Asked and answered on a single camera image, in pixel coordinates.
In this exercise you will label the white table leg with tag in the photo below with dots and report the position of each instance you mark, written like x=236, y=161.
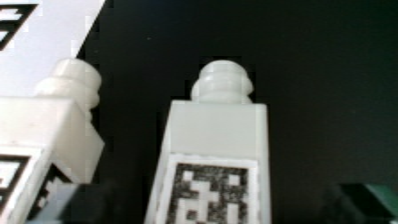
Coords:
x=213, y=180

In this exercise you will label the white sheet with tags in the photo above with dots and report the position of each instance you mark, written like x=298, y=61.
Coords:
x=46, y=26

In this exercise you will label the white table leg near sheet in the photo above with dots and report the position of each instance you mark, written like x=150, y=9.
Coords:
x=51, y=143

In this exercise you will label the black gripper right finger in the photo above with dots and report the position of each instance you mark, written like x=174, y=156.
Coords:
x=360, y=204

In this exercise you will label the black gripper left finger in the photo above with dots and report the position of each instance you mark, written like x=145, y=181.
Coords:
x=78, y=205

